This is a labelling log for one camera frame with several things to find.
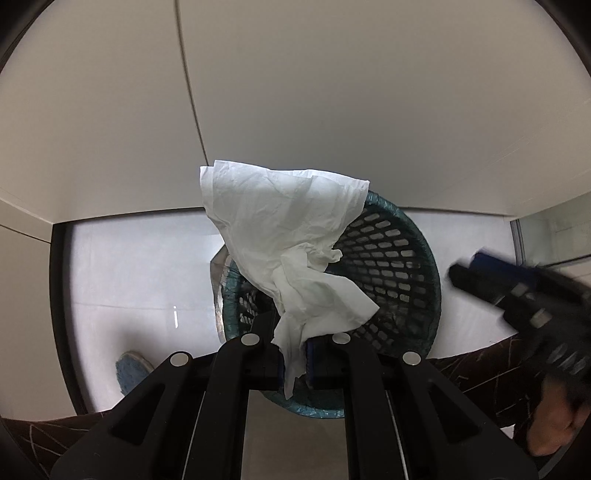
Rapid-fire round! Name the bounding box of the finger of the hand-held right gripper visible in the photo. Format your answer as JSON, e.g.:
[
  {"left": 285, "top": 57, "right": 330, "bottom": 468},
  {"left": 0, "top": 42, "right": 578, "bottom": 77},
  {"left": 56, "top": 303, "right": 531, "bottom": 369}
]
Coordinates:
[
  {"left": 470, "top": 251, "right": 541, "bottom": 289},
  {"left": 449, "top": 263, "right": 513, "bottom": 308}
]

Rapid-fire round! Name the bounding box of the glass sliding door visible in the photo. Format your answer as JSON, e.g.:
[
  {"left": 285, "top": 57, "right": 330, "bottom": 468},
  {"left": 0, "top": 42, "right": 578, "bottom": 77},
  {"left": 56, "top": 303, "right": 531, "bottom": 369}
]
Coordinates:
[{"left": 509, "top": 202, "right": 591, "bottom": 274}]

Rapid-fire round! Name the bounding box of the beige base cabinet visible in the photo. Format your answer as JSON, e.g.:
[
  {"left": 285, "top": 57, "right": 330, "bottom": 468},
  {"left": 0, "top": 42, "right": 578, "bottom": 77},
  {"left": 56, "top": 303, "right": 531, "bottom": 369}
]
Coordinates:
[{"left": 0, "top": 0, "right": 591, "bottom": 243}]

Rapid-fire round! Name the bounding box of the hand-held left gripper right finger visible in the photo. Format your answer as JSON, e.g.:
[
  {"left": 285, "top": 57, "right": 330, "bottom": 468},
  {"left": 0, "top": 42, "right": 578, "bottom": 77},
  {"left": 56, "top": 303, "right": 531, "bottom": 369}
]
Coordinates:
[{"left": 305, "top": 332, "right": 541, "bottom": 480}]

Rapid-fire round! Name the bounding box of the person's leg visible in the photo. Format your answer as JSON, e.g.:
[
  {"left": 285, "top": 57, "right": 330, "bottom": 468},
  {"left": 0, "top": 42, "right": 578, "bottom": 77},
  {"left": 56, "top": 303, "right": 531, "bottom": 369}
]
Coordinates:
[
  {"left": 433, "top": 335, "right": 548, "bottom": 430},
  {"left": 0, "top": 412, "right": 122, "bottom": 480}
]

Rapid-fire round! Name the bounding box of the person's left leg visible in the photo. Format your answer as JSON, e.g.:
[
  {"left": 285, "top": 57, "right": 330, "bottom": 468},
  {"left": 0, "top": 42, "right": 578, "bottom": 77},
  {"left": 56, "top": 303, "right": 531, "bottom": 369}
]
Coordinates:
[{"left": 0, "top": 412, "right": 122, "bottom": 480}]

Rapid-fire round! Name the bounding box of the dark green mesh wastebasket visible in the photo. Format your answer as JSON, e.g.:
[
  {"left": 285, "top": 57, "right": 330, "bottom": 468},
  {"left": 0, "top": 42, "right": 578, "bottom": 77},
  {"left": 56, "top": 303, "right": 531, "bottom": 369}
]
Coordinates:
[{"left": 211, "top": 190, "right": 443, "bottom": 420}]

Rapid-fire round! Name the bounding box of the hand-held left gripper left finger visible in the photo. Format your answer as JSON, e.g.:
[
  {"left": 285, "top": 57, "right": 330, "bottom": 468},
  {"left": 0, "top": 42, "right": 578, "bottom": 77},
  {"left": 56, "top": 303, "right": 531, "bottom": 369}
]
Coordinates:
[{"left": 50, "top": 295, "right": 284, "bottom": 480}]

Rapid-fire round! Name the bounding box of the blue round sponge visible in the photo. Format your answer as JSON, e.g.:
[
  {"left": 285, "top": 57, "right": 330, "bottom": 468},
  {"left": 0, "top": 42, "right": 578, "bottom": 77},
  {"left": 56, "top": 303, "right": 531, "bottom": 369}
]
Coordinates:
[{"left": 115, "top": 351, "right": 155, "bottom": 397}]

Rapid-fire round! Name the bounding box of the person's right leg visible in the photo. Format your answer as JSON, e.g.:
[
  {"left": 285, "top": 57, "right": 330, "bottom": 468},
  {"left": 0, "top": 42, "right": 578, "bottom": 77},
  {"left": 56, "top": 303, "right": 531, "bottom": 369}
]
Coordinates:
[{"left": 433, "top": 335, "right": 548, "bottom": 430}]

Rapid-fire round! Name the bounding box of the white tissue paper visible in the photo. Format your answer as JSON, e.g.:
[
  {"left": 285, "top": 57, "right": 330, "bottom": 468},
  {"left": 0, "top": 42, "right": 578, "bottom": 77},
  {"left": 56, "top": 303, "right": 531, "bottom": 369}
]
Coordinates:
[{"left": 199, "top": 160, "right": 380, "bottom": 400}]

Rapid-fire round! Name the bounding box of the person's right hand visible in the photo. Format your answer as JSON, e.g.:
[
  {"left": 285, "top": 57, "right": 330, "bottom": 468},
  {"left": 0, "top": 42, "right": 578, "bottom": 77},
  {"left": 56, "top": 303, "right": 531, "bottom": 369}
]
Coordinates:
[{"left": 526, "top": 369, "right": 587, "bottom": 457}]

